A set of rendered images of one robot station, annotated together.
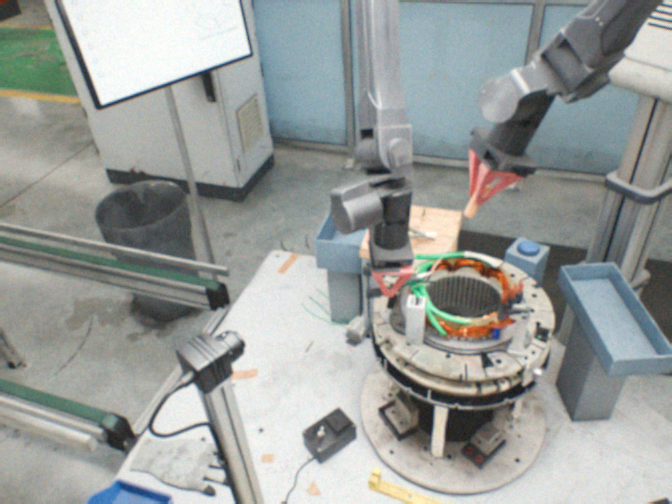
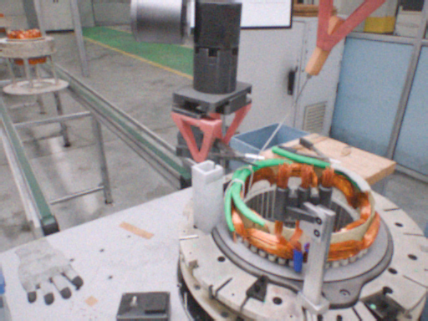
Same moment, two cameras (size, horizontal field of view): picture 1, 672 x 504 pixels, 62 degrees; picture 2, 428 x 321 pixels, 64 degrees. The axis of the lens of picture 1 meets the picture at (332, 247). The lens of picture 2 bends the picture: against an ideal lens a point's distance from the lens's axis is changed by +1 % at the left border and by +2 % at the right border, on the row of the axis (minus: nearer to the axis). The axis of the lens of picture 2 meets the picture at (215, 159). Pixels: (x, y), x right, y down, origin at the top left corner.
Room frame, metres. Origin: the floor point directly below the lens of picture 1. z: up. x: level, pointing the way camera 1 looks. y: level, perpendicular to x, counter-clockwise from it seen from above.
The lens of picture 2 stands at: (0.35, -0.34, 1.38)
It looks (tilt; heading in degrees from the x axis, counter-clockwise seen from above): 26 degrees down; 33
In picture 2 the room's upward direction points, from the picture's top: straight up
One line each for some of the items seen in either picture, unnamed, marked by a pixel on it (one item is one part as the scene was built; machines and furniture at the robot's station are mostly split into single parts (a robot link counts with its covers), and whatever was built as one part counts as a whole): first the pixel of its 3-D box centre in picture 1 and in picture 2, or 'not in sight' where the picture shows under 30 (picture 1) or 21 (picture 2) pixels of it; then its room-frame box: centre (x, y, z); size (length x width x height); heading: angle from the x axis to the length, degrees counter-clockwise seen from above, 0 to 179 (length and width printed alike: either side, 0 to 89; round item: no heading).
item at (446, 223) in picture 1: (412, 233); (323, 162); (1.01, -0.18, 1.05); 0.20 x 0.19 x 0.02; 70
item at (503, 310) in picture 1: (510, 304); (303, 202); (0.60, -0.27, 1.21); 0.04 x 0.04 x 0.03; 74
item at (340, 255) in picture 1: (349, 267); (267, 185); (1.06, -0.04, 0.92); 0.17 x 0.11 x 0.28; 160
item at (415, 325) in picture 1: (416, 321); (207, 198); (0.65, -0.13, 1.14); 0.03 x 0.03 x 0.09; 74
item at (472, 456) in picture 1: (483, 446); not in sight; (0.61, -0.27, 0.81); 0.08 x 0.05 x 0.01; 128
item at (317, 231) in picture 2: (519, 312); (312, 221); (0.60, -0.28, 1.20); 0.02 x 0.01 x 0.03; 66
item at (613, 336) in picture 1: (596, 357); not in sight; (0.72, -0.51, 0.92); 0.25 x 0.11 x 0.28; 179
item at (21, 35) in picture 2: not in sight; (27, 47); (1.61, 1.89, 1.05); 0.22 x 0.22 x 0.20
